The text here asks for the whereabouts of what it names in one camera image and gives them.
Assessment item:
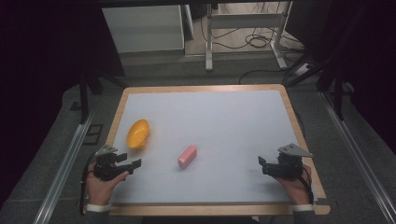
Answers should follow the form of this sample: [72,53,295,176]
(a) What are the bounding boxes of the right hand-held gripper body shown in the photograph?
[262,143,314,181]

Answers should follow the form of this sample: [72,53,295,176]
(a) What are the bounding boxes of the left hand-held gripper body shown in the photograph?
[92,144,129,182]

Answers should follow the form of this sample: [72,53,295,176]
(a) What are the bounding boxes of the person's left hand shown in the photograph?
[85,161,130,207]

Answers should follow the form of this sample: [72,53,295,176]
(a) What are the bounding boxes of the person's right hand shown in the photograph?
[273,163,314,207]

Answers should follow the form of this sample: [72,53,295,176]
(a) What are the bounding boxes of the yellow plastic bowl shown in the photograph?
[125,119,151,150]

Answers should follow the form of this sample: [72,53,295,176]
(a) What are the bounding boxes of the pink soap bar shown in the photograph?
[177,144,198,170]

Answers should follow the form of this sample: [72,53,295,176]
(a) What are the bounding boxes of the black metal stand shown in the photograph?
[316,55,356,121]
[78,73,129,125]

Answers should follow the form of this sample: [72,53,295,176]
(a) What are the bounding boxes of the white power strip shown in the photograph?
[291,63,313,77]

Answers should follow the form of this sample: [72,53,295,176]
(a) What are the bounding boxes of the dark curtain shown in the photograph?
[0,0,126,209]
[284,0,396,155]

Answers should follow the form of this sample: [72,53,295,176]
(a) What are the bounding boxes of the white cabinet panel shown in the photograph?
[101,4,186,54]

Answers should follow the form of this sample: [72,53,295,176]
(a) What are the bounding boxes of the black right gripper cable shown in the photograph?
[299,167,316,204]

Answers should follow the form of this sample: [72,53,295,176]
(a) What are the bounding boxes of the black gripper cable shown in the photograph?
[299,167,316,204]
[79,151,96,217]

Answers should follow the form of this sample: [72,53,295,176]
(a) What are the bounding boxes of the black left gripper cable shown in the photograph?
[79,151,96,217]

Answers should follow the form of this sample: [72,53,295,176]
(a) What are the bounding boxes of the aluminium rail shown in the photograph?
[318,91,396,224]
[32,112,95,224]

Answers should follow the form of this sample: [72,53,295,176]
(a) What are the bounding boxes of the black floor cables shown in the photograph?
[199,1,304,54]

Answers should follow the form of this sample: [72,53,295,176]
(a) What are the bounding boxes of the white metal desk frame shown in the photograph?
[205,0,294,72]

